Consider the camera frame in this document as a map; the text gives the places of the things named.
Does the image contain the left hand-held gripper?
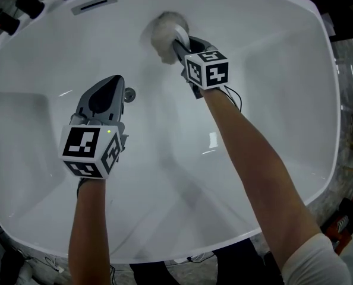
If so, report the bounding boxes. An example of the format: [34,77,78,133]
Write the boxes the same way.
[58,75,130,180]

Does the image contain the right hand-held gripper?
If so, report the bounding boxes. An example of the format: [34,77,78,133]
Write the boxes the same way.
[172,36,229,100]

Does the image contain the white fluffy cleaning cloth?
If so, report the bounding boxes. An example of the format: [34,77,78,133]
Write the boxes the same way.
[150,10,192,65]

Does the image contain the white bathtub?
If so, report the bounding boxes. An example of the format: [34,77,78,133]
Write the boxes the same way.
[0,0,341,264]

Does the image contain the person's right forearm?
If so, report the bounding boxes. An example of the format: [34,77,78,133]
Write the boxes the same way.
[200,84,323,267]

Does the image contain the person's left forearm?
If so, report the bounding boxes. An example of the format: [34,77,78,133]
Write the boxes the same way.
[68,176,112,285]

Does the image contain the chrome bathtub drain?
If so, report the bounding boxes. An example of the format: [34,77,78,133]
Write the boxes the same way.
[124,87,137,103]

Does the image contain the chrome overflow slot plate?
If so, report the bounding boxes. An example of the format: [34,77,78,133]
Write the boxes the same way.
[71,0,118,16]

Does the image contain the black faucet knob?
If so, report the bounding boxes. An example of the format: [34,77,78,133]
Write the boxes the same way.
[15,0,45,19]
[0,12,21,36]

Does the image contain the white power strip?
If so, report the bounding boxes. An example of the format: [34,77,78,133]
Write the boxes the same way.
[172,255,196,264]

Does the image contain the person's black trousers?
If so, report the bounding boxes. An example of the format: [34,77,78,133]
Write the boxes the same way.
[128,238,284,285]

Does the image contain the orange striped case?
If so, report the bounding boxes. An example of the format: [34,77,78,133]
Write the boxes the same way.
[327,188,353,255]

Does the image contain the person's white shirt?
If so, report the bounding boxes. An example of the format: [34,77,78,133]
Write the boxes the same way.
[279,233,353,285]

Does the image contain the thin black cable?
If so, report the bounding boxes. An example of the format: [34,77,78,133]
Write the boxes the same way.
[223,84,243,112]

